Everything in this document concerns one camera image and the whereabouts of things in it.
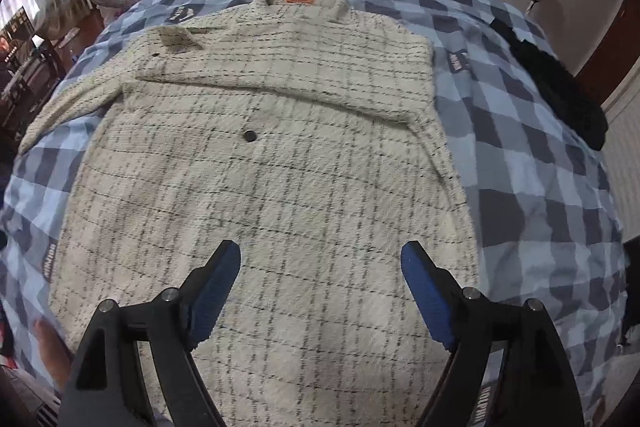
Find cream plaid tweed shirt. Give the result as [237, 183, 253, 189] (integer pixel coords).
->
[22, 0, 478, 426]

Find white louvered wardrobe door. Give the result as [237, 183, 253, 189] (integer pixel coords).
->
[602, 61, 640, 242]

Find black garment on bed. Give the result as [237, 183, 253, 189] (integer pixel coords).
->
[490, 18, 608, 152]

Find dark red door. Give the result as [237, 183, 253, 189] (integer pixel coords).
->
[576, 0, 640, 104]

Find blue checkered bed sheet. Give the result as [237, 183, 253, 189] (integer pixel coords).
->
[0, 0, 629, 427]

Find wooden chair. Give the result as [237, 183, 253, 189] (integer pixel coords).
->
[1, 39, 66, 148]

